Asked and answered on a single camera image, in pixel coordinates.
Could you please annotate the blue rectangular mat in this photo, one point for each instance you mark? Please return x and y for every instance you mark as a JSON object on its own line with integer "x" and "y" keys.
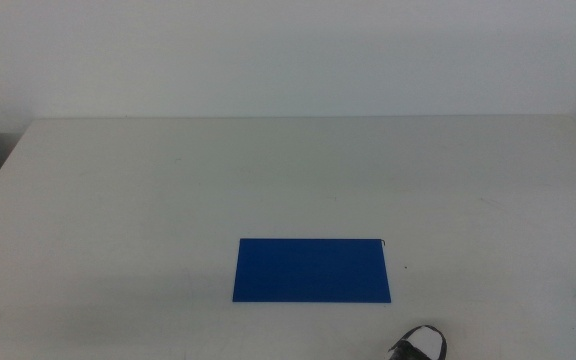
{"x": 311, "y": 271}

